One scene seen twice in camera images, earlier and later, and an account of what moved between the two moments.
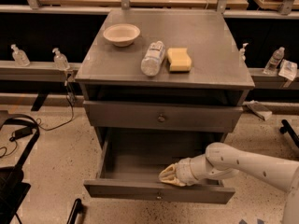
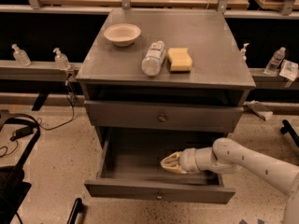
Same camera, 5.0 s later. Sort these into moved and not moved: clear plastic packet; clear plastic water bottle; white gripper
Moved: white gripper
Not moved: clear plastic packet; clear plastic water bottle
